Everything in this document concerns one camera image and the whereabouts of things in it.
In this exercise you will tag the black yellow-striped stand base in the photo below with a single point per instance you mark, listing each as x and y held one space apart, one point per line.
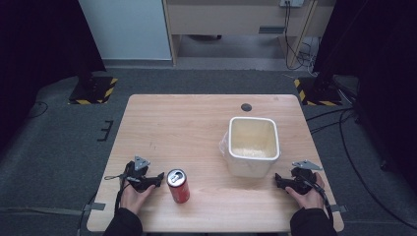
316 93
93 90

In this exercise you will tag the white cabinet panel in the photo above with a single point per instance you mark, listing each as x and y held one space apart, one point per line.
128 29

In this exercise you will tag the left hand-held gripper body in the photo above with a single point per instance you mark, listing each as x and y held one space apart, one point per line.
140 175

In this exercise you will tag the white square bin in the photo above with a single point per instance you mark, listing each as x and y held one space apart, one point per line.
253 164

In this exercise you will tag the black table grommet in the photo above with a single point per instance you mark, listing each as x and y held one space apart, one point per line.
246 107

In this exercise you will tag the black curtain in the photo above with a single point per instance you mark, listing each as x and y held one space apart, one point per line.
39 49
377 65

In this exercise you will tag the grey tape strip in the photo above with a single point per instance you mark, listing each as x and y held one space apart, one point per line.
338 208
95 206

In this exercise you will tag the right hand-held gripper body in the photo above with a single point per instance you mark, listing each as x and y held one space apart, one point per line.
302 178

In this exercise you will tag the grey power strip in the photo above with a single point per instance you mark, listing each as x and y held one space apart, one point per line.
291 2

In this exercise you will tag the person's left hand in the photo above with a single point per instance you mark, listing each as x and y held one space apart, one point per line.
132 198

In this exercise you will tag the person's right hand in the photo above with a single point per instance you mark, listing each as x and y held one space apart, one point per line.
309 198

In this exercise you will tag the red drink can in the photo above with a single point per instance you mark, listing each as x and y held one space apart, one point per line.
179 190

